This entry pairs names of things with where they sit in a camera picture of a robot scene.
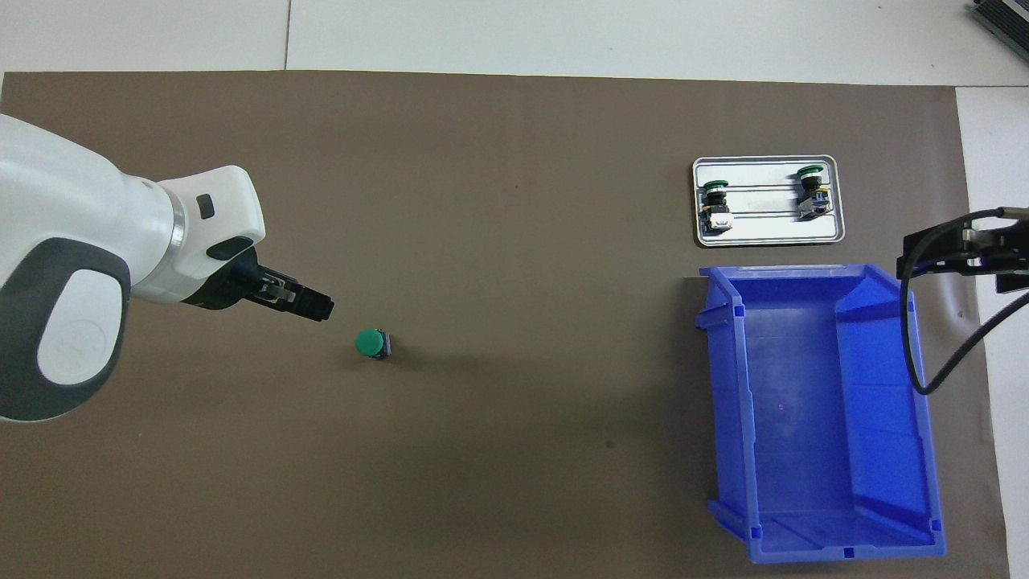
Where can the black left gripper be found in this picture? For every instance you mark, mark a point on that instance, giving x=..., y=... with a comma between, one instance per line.
x=229, y=281

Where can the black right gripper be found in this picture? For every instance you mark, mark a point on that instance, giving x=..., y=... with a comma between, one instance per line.
x=1013, y=253

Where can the green push button switch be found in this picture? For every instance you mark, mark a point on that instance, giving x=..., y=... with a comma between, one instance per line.
x=370, y=343

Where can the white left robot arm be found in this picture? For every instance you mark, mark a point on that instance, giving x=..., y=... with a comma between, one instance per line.
x=72, y=201

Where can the green push button blue block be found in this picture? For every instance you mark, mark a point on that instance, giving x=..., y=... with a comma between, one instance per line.
x=812, y=193

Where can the green push button white block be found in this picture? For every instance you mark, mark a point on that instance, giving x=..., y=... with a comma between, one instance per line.
x=715, y=211

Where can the silver metal tray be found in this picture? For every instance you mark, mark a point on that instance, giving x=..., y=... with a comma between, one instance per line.
x=772, y=233

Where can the blue plastic storage bin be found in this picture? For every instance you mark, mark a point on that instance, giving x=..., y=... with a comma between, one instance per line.
x=804, y=418

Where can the brown table mat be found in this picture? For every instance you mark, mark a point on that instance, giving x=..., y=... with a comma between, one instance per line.
x=522, y=201

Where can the grey ribbed device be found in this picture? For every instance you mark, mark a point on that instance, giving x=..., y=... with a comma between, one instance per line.
x=1005, y=16

